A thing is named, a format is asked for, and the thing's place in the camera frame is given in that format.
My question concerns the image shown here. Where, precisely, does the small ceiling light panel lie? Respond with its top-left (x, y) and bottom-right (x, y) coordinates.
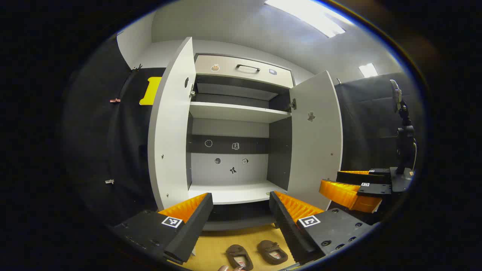
top-left (358, 63), bottom-right (378, 78)

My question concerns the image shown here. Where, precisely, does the brown fuzzy shoe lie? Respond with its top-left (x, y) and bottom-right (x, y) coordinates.
top-left (226, 245), bottom-right (254, 271)
top-left (258, 240), bottom-right (288, 265)

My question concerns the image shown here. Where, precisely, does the large ceiling light panel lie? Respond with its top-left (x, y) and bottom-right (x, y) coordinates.
top-left (264, 0), bottom-right (354, 38)

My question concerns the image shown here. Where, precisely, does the white cabinet door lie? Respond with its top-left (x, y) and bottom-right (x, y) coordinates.
top-left (287, 70), bottom-right (344, 211)
top-left (148, 37), bottom-right (197, 210)

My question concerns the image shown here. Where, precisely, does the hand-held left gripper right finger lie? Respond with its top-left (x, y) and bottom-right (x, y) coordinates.
top-left (269, 191), bottom-right (377, 265)

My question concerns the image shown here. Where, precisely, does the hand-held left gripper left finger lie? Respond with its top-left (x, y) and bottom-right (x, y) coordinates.
top-left (113, 193), bottom-right (214, 264)

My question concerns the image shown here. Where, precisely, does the white shoe cabinet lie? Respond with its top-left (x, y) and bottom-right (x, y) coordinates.
top-left (148, 37), bottom-right (344, 231)

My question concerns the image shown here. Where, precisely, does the white cabinet drawer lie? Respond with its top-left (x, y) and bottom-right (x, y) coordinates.
top-left (194, 54), bottom-right (294, 89)

